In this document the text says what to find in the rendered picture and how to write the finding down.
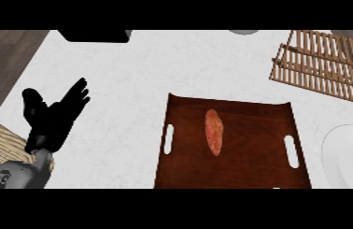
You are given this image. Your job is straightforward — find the dark brown wooden tray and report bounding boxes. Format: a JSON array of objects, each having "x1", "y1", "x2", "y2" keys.
[{"x1": 154, "y1": 93, "x2": 314, "y2": 190}]

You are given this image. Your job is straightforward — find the grey round object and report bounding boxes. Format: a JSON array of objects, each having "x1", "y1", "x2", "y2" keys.
[{"x1": 228, "y1": 30, "x2": 262, "y2": 36}]

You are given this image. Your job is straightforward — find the pale wooden board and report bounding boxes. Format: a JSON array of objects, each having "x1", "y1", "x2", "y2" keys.
[{"x1": 0, "y1": 123, "x2": 38, "y2": 165}]

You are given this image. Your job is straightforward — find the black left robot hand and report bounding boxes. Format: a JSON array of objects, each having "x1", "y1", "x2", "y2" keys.
[{"x1": 21, "y1": 77, "x2": 94, "y2": 155}]

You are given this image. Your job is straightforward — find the white plate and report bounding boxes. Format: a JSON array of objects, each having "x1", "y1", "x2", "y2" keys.
[{"x1": 321, "y1": 123, "x2": 353, "y2": 190}]

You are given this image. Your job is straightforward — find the black appliance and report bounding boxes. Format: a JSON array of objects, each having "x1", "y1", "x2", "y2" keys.
[{"x1": 57, "y1": 30, "x2": 135, "y2": 44}]

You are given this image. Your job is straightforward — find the wooden slatted tiered shelf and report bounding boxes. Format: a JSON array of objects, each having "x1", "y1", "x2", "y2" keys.
[{"x1": 268, "y1": 30, "x2": 353, "y2": 102}]

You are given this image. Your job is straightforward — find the orange-red bell pepper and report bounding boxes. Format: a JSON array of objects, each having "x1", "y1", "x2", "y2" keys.
[{"x1": 204, "y1": 108, "x2": 225, "y2": 157}]

